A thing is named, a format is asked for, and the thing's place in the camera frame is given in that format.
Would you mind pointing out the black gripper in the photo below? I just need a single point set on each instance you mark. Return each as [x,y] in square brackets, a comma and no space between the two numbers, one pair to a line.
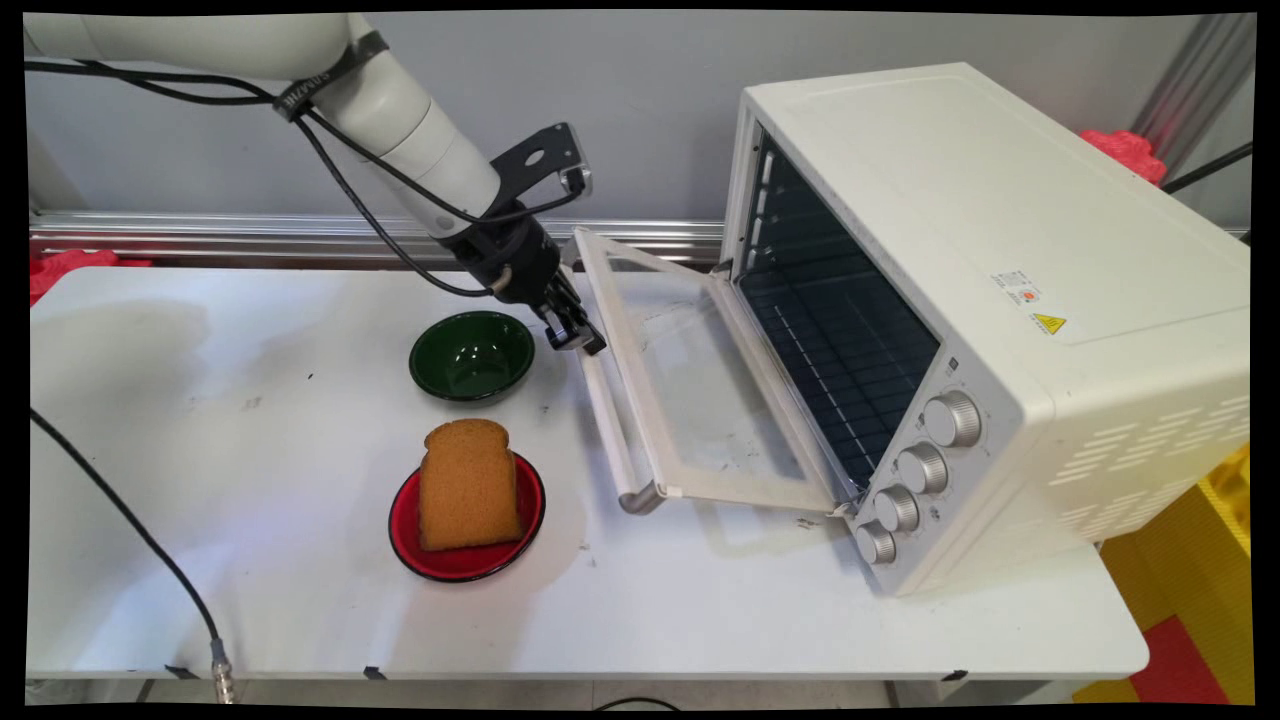
[510,260]

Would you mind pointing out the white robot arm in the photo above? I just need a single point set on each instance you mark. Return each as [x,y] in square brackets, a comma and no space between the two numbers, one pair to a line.
[200,45]

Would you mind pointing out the dark green bowl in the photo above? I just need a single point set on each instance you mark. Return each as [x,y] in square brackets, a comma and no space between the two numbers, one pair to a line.
[470,355]

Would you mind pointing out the brown bread slice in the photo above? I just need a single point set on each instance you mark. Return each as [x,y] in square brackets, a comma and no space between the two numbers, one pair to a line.
[468,490]

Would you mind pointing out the red plate with black rim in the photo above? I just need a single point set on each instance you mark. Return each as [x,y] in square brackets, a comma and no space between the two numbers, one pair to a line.
[470,565]

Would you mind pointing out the silver oven knob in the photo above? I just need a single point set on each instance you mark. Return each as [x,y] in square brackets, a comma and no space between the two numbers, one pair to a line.
[921,467]
[897,508]
[876,543]
[952,418]

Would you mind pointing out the white toaster oven body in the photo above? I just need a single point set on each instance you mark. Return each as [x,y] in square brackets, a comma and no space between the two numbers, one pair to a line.
[1000,200]

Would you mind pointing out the red plastic object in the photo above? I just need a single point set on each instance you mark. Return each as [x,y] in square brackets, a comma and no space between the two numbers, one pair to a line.
[60,270]
[1125,150]

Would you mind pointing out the yellow foam mat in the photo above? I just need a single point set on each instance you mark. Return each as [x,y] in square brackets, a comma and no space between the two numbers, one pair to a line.
[1180,560]

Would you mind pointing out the red foam mat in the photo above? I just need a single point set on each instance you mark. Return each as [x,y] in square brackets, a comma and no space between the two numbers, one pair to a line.
[1175,665]

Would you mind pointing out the small silver wrist camera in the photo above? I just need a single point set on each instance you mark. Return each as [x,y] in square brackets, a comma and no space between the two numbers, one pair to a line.
[578,182]

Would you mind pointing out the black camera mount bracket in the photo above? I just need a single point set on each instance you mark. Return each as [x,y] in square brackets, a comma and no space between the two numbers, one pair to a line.
[560,145]

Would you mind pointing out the aluminium rail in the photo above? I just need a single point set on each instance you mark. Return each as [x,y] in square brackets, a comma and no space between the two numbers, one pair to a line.
[200,240]

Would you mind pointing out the aluminium frame post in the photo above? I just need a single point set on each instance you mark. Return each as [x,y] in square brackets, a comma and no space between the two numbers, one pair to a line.
[1200,80]

